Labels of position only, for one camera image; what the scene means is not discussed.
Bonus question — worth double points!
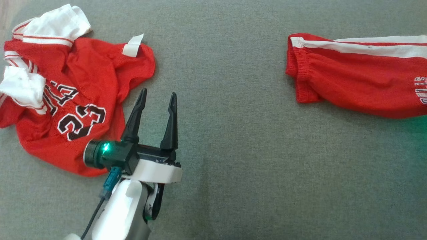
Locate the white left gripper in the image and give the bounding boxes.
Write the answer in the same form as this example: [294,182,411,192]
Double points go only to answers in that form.
[121,88,182,184]

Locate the red white basketball jersey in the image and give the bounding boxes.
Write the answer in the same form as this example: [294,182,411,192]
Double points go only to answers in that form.
[0,4,156,177]

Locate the red white-striped shorts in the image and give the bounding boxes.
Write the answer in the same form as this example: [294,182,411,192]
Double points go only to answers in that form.
[286,33,427,119]

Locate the grey sofa seat cushion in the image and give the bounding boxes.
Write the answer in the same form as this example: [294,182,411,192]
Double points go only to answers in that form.
[0,0,427,240]

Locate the left teal plug black cable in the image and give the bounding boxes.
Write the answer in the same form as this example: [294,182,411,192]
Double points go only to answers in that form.
[81,167,123,240]

